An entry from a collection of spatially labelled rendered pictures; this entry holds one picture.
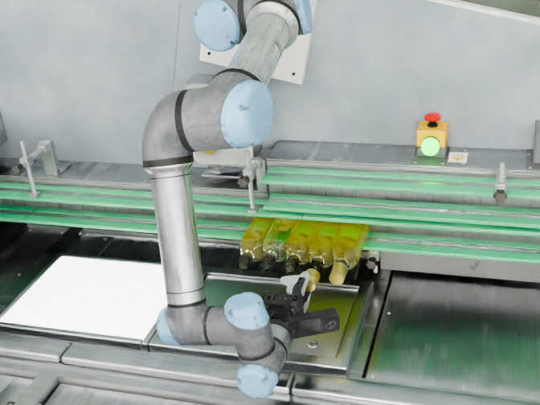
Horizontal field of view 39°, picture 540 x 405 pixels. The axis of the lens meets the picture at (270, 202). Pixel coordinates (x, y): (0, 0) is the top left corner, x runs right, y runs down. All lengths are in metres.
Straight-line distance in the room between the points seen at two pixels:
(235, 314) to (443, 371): 0.54
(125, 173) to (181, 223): 0.80
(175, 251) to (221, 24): 0.55
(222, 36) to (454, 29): 0.55
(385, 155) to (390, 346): 0.48
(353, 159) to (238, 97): 0.65
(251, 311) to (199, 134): 0.33
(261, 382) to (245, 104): 0.52
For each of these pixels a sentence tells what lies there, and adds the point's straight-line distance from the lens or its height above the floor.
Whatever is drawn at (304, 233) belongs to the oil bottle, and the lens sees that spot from 1.87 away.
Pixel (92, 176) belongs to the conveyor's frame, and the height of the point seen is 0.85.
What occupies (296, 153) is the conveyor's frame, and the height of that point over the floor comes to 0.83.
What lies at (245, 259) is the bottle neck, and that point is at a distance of 1.83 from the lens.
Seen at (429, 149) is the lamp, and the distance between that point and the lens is 1.90.
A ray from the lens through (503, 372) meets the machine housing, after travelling 1.76.
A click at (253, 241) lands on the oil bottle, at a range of 1.86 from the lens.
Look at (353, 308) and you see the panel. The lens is 1.86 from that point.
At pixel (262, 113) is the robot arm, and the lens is 1.39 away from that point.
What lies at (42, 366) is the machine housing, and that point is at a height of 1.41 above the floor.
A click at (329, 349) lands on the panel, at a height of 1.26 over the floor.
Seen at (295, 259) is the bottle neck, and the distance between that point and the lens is 1.80.
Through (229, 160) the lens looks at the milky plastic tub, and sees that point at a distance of 2.06.
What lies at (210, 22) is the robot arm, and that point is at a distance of 1.75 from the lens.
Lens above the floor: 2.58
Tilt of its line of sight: 57 degrees down
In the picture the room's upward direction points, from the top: 149 degrees counter-clockwise
